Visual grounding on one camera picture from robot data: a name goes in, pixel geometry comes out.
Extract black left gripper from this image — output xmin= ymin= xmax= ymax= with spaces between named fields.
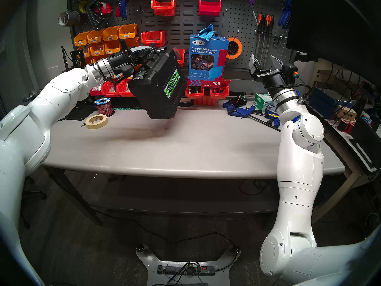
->
xmin=111 ymin=45 xmax=157 ymax=73

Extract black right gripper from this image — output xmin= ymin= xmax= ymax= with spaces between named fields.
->
xmin=249 ymin=54 xmax=291 ymax=91

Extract black tool box green sticker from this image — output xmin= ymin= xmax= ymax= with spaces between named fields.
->
xmin=128 ymin=44 xmax=187 ymax=119

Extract green white wipes box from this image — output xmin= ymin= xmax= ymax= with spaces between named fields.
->
xmin=254 ymin=93 xmax=274 ymax=111

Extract blue cleaning cloths box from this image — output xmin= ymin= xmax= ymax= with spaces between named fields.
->
xmin=188 ymin=35 xmax=229 ymax=87

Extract blue storage box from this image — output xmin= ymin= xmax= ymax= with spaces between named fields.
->
xmin=309 ymin=87 xmax=338 ymax=117

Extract brown cardboard box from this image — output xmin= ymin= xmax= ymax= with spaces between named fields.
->
xmin=336 ymin=105 xmax=357 ymax=120

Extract orange tape roll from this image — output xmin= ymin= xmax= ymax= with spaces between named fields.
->
xmin=226 ymin=37 xmax=242 ymax=59

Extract orange black screwdriver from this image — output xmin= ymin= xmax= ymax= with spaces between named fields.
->
xmin=268 ymin=14 xmax=276 ymax=58
xmin=263 ymin=14 xmax=271 ymax=65
xmin=256 ymin=13 xmax=264 ymax=64

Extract blue yellow bar clamp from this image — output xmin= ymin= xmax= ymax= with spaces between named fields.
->
xmin=266 ymin=109 xmax=281 ymax=128

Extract green cutting mat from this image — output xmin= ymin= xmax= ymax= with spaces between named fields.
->
xmin=113 ymin=105 xmax=179 ymax=111

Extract black metal clamp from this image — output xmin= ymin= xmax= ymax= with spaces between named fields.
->
xmin=85 ymin=0 xmax=115 ymax=31

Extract blue microfiber cloth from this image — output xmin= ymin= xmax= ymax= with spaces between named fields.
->
xmin=198 ymin=24 xmax=215 ymax=40

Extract black monitor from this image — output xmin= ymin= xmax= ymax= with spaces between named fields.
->
xmin=286 ymin=0 xmax=381 ymax=86

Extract black metal fixture stand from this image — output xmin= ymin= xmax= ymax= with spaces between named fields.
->
xmin=61 ymin=47 xmax=96 ymax=121

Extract beige masking tape roll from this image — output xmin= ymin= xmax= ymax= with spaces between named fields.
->
xmin=85 ymin=114 xmax=108 ymax=130

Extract black white equipment case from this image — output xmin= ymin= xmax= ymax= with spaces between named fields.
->
xmin=342 ymin=116 xmax=381 ymax=177

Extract beige wooden side table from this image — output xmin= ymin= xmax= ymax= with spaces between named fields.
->
xmin=310 ymin=98 xmax=381 ymax=226

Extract dark table leg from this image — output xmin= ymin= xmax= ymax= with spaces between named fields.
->
xmin=48 ymin=166 xmax=103 ymax=226

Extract black office chair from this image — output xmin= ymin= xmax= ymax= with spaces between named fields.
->
xmin=21 ymin=175 xmax=47 ymax=229

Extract black power strip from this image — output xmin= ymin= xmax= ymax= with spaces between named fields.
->
xmin=157 ymin=265 xmax=215 ymax=276

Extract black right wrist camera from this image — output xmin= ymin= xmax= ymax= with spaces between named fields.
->
xmin=281 ymin=63 xmax=299 ymax=80

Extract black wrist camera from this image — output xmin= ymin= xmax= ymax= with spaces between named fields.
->
xmin=115 ymin=66 xmax=136 ymax=80
xmin=281 ymin=63 xmax=299 ymax=80

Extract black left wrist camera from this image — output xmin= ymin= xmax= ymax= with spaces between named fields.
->
xmin=115 ymin=66 xmax=136 ymax=80

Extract black braided right gripper cable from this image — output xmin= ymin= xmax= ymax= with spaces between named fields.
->
xmin=265 ymin=82 xmax=312 ymax=103

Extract black monitor mount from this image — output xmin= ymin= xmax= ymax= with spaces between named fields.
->
xmin=293 ymin=50 xmax=310 ymax=63

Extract dark pegboard wall panel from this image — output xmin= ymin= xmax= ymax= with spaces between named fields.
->
xmin=70 ymin=0 xmax=293 ymax=80

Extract purple handled scissors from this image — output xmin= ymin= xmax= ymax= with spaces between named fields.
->
xmin=243 ymin=0 xmax=259 ymax=25

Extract red wire spool blue label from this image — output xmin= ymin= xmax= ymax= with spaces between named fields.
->
xmin=94 ymin=98 xmax=115 ymax=117

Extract grey duct tape roll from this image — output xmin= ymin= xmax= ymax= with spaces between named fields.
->
xmin=58 ymin=11 xmax=81 ymax=27

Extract black floor cable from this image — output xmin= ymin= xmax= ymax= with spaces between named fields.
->
xmin=91 ymin=209 xmax=240 ymax=253

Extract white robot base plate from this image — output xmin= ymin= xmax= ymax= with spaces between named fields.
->
xmin=135 ymin=244 xmax=241 ymax=286

